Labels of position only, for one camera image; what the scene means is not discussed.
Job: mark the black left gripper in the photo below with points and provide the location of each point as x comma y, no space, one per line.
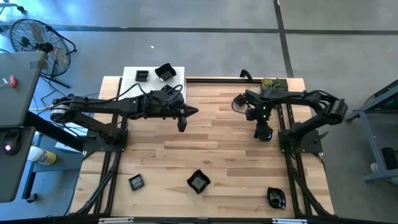
161,105

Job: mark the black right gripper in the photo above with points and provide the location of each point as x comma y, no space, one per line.
258,112

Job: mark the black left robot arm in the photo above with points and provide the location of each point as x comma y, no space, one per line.
102,105

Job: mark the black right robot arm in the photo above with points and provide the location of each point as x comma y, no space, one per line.
295,98

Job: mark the wavy square black plate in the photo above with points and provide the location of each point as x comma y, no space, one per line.
198,181
165,72

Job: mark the green potted succulent plant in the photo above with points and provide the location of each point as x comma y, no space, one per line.
275,83

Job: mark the white perforated metal shelf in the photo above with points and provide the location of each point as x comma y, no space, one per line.
127,76

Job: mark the grey metal stand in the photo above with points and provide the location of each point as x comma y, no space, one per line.
377,155

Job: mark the white paper sheet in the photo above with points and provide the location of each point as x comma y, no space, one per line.
63,146

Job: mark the blue-grey rolling cart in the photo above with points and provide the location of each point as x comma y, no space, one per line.
62,161

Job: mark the white and yellow canister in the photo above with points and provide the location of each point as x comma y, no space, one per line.
42,155

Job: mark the black floor fan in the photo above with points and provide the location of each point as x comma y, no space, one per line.
45,47

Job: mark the grey desk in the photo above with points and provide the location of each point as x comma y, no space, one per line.
18,102

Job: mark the small red oval object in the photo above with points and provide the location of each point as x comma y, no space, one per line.
12,81

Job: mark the black computer mouse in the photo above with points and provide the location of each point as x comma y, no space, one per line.
12,143

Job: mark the black chair base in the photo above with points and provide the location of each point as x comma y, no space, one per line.
18,7

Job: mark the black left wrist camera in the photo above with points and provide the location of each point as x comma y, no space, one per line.
182,124

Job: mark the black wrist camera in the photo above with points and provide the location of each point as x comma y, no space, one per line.
182,124
238,100

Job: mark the black aluminium table frame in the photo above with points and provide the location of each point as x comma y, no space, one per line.
211,80

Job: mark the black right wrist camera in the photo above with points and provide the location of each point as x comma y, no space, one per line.
238,100

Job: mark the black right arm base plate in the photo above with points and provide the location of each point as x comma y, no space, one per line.
311,147

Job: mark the black curved bracket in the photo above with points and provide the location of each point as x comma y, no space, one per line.
245,74

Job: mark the silver corner bracket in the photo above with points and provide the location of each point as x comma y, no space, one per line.
289,221
115,221

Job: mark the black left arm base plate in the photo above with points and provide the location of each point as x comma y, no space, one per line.
93,144

